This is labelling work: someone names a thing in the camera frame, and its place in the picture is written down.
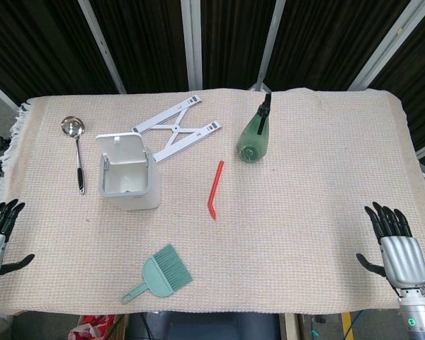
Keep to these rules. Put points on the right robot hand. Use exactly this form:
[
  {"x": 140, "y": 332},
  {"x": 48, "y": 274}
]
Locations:
[{"x": 403, "y": 260}]

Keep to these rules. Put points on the white square trash bin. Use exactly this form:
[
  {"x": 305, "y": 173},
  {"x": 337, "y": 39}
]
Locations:
[{"x": 131, "y": 177}]

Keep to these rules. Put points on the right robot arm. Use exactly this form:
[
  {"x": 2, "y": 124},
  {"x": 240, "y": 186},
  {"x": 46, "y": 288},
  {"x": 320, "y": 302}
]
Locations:
[{"x": 419, "y": 315}]

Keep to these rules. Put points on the dark robot base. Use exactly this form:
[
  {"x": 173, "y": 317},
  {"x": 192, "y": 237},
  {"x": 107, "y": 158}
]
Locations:
[{"x": 205, "y": 326}]

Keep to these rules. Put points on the green hand brush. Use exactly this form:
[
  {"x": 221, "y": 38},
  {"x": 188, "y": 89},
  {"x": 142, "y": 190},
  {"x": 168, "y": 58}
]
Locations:
[{"x": 173, "y": 269}]

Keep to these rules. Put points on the beige woven tablecloth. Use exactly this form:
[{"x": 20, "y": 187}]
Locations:
[{"x": 287, "y": 230}]

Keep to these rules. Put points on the red and white bag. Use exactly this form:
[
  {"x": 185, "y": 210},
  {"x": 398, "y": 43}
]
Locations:
[{"x": 92, "y": 326}]

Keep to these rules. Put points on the green dustpan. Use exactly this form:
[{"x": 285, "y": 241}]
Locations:
[{"x": 154, "y": 280}]

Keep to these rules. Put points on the green spray bottle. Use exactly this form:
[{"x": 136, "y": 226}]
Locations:
[{"x": 253, "y": 141}]

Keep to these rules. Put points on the red bent straw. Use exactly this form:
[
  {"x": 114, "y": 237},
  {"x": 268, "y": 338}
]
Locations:
[{"x": 216, "y": 184}]

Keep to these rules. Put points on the white folding laptop stand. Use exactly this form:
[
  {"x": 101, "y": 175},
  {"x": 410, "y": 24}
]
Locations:
[{"x": 175, "y": 128}]

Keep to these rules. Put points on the white frame bar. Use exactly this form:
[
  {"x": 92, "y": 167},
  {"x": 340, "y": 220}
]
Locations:
[
  {"x": 386, "y": 46},
  {"x": 0, "y": 92},
  {"x": 102, "y": 46},
  {"x": 271, "y": 42},
  {"x": 192, "y": 42}
]

